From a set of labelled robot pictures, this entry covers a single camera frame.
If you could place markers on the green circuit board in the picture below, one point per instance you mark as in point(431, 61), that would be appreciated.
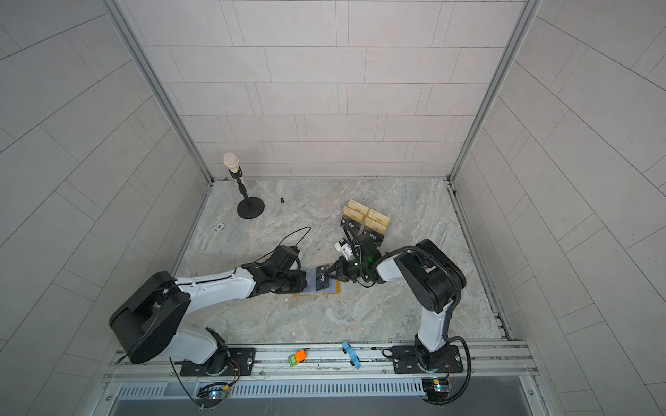
point(436, 390)
point(213, 394)

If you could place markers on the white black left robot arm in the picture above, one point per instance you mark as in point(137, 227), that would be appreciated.
point(150, 323)

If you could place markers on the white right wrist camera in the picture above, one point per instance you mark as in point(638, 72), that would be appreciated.
point(344, 248)

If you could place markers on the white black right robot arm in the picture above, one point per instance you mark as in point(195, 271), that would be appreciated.
point(435, 280)

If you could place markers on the left green circuit board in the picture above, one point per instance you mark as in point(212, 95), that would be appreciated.
point(213, 394)

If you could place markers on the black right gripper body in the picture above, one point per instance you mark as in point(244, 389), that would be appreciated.
point(355, 269)

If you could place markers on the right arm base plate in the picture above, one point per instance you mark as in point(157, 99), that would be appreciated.
point(408, 359)

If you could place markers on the clear acrylic card display stand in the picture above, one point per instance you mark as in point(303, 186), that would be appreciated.
point(360, 218)

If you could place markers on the yellow leather card holder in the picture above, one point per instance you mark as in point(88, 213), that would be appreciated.
point(310, 288)

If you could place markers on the green orange connector block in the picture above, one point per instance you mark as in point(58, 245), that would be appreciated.
point(297, 358)

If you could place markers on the right green circuit board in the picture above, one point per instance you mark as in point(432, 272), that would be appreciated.
point(436, 390)

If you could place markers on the black VIP card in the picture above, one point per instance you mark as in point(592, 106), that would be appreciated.
point(377, 238)
point(353, 225)
point(322, 281)

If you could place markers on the aluminium front rail frame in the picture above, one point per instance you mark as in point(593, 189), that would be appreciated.
point(331, 370)

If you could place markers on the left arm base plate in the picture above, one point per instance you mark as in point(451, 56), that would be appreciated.
point(233, 362)

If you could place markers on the black microphone stand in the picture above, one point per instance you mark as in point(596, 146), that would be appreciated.
point(248, 207)

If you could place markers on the gold VIP card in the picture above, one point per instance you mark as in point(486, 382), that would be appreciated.
point(373, 226)
point(354, 205)
point(379, 218)
point(353, 215)

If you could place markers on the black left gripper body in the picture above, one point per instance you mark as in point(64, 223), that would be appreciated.
point(290, 282)

